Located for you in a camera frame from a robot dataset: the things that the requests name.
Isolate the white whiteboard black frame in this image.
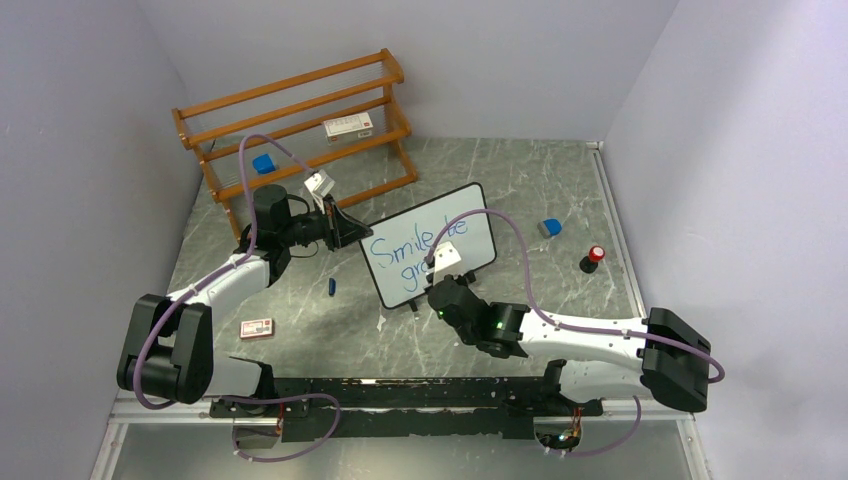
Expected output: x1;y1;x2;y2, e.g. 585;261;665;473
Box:
360;182;497;309

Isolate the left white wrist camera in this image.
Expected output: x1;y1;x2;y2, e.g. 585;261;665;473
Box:
304;169;335;213

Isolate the red black bottle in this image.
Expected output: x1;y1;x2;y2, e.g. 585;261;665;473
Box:
579;245;606;274

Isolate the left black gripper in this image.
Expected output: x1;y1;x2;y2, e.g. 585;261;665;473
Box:
278;194;371;252

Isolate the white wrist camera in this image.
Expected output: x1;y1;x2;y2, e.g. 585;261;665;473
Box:
425;241;467;285
304;169;335;213

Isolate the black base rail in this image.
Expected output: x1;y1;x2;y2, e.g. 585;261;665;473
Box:
209;376;603;442

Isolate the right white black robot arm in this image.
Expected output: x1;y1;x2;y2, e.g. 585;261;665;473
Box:
427;277;711;414

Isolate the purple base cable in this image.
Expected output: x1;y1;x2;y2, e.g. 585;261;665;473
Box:
221;394;342;464

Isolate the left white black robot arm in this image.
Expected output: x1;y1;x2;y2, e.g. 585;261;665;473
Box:
116;185;373;416

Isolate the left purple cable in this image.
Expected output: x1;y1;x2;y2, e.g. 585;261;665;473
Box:
132;134;316;411

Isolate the blue grey whiteboard eraser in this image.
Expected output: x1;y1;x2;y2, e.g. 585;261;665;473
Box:
537;218;562;239

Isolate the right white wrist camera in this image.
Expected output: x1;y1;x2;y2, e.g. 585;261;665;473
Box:
425;241;467;285

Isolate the blue cube on shelf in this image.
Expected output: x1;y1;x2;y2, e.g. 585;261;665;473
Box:
252;153;278;175

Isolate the orange wooden shelf rack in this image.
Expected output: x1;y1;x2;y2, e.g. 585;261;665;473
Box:
171;48;419;236

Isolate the white red box on shelf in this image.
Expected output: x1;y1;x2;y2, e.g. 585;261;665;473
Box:
322;112;374;146

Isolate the red white box on table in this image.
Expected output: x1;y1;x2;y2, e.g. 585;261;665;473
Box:
239;318;274;340

